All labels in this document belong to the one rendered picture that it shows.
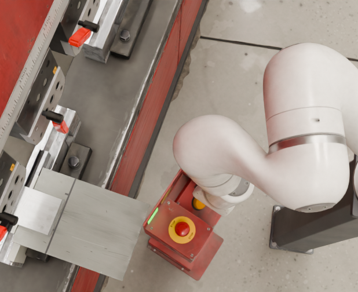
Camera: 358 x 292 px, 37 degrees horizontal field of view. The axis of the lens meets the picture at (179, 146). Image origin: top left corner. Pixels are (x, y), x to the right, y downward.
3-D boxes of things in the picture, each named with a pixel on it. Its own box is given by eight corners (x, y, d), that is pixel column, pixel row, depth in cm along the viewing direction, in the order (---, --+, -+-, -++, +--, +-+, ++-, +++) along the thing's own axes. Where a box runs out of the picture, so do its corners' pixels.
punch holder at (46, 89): (39, 148, 108) (17, 123, 92) (-1, 134, 108) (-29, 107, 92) (67, 81, 111) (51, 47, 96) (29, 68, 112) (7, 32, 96)
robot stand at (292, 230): (316, 211, 225) (431, 152, 128) (312, 254, 220) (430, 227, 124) (273, 204, 225) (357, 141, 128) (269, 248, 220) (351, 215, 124)
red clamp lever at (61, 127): (68, 136, 111) (59, 122, 101) (49, 130, 111) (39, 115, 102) (71, 128, 111) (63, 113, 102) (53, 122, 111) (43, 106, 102)
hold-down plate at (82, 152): (47, 263, 131) (45, 262, 128) (27, 255, 131) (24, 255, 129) (92, 150, 139) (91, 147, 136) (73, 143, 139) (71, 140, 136)
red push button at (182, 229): (183, 240, 143) (184, 239, 140) (171, 232, 144) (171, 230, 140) (192, 227, 144) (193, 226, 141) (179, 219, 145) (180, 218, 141)
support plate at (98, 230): (122, 281, 119) (122, 281, 118) (12, 241, 121) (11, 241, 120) (150, 205, 124) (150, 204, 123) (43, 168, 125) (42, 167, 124)
